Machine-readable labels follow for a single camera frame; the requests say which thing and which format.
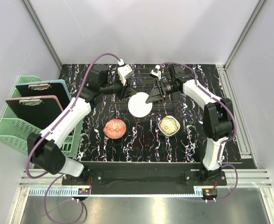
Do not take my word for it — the blue edged black clipboard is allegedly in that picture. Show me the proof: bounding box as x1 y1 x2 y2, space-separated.
16 79 71 109

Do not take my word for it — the grey wire dish rack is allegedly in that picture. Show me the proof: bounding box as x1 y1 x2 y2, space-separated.
107 64 180 112

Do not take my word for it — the yellow floral scalloped bowl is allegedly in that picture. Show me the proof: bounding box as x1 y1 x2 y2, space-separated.
158 115 180 137

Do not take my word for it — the aluminium frame rail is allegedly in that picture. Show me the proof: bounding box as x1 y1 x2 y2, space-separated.
19 169 272 198

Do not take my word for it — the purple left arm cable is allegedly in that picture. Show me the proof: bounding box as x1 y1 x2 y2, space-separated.
26 53 126 222

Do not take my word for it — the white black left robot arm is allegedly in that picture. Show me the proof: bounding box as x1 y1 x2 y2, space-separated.
27 63 136 185

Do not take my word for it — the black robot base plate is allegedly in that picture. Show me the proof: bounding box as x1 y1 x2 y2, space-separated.
62 169 227 186

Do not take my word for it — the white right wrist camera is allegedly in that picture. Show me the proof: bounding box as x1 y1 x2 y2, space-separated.
150 65 161 80

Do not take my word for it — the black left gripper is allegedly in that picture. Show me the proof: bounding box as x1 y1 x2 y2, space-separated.
101 75 137 101

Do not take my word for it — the black marble pattern mat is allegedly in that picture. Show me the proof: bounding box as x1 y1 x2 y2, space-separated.
59 64 241 163

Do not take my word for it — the orange bowl white inside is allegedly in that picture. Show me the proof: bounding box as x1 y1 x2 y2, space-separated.
128 92 153 118

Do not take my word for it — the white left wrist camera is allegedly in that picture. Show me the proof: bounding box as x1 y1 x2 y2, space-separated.
117 64 134 86

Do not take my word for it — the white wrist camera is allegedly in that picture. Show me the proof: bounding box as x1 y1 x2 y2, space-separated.
150 65 161 80
117 64 134 86

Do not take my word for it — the pink edged black clipboard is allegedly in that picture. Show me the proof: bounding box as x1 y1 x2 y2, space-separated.
6 95 63 129

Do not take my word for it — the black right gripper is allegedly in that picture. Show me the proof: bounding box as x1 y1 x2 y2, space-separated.
145 78 178 107

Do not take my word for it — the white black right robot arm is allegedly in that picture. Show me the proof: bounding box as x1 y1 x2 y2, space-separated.
146 63 237 185

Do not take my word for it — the red patterned bowl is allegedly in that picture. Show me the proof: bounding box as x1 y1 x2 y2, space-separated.
104 119 127 140

